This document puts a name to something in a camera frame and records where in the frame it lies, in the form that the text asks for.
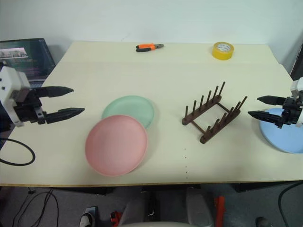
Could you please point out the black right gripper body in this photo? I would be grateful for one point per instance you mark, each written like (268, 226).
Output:
(290, 113)

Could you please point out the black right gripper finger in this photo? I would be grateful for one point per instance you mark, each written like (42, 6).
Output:
(266, 117)
(273, 100)

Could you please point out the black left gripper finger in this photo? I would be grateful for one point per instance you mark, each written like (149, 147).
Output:
(64, 114)
(56, 91)

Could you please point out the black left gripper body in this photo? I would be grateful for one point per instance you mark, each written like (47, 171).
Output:
(28, 108)

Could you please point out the pink round plate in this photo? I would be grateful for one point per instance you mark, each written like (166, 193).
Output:
(116, 145)

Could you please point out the green round plate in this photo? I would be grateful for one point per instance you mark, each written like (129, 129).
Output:
(132, 106)

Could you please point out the brown wooden dish rack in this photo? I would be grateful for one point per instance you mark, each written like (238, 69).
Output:
(206, 136)

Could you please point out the blue round plate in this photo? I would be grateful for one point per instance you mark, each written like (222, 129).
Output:
(281, 137)

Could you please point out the dark open laptop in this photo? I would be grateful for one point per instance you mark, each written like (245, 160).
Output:
(28, 59)

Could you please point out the black object beside table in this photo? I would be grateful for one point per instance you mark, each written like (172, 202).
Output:
(297, 59)

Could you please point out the yellow cup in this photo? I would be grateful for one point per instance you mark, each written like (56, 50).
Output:
(222, 54)

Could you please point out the grey flat floor piece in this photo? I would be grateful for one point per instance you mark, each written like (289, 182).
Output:
(91, 208)

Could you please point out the orange black marker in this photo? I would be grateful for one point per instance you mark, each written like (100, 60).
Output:
(146, 47)

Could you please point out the orange red floor object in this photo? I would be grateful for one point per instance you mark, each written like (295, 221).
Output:
(219, 208)

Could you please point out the white black shoe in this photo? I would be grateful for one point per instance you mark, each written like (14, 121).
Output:
(87, 218)

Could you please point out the grey rounded shape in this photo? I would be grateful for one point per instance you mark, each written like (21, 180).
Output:
(198, 205)

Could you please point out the red black floor tool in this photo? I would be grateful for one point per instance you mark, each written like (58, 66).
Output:
(116, 216)

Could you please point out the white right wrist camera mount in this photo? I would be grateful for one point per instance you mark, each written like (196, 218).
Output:
(298, 86)

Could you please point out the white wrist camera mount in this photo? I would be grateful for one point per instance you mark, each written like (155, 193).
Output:
(11, 80)
(298, 86)

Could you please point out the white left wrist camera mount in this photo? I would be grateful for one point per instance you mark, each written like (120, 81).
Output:
(11, 80)

